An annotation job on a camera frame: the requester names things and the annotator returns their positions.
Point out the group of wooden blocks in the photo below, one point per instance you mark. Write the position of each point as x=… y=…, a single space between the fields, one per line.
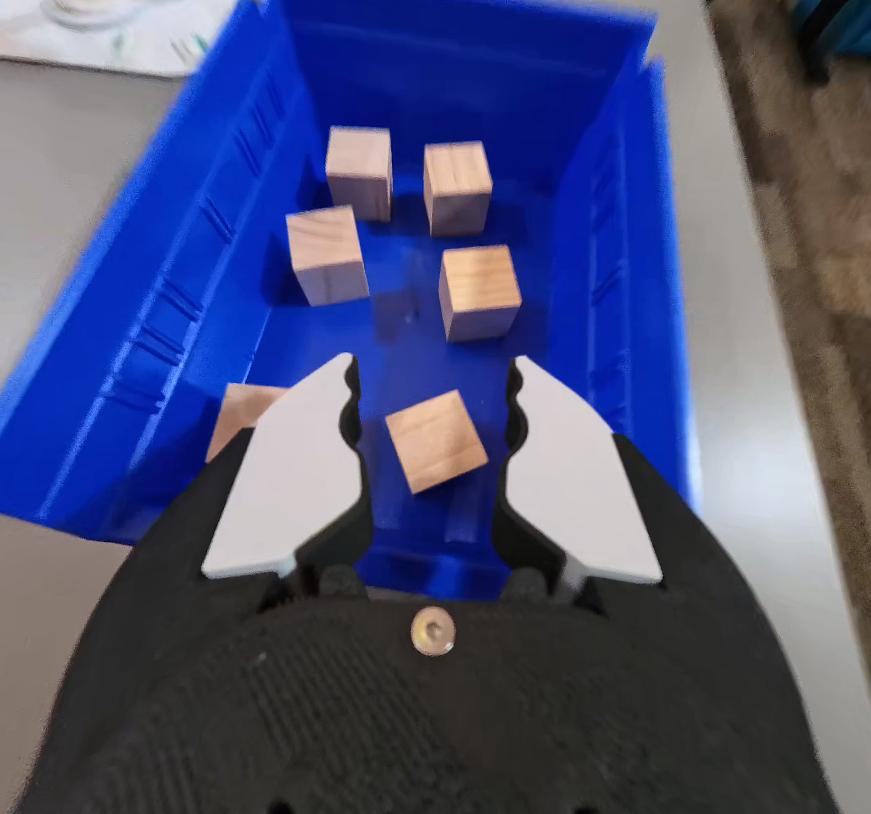
x=469 y=290

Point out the white metal document stand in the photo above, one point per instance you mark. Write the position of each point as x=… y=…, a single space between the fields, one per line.
x=102 y=11

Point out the grey desk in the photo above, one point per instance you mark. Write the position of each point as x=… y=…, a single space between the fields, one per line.
x=748 y=351

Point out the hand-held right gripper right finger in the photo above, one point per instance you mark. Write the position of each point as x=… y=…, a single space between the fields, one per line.
x=578 y=501

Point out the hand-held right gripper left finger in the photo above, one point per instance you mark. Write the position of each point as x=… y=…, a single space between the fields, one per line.
x=286 y=494

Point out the blue plastic bin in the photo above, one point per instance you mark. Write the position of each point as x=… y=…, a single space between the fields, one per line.
x=442 y=79

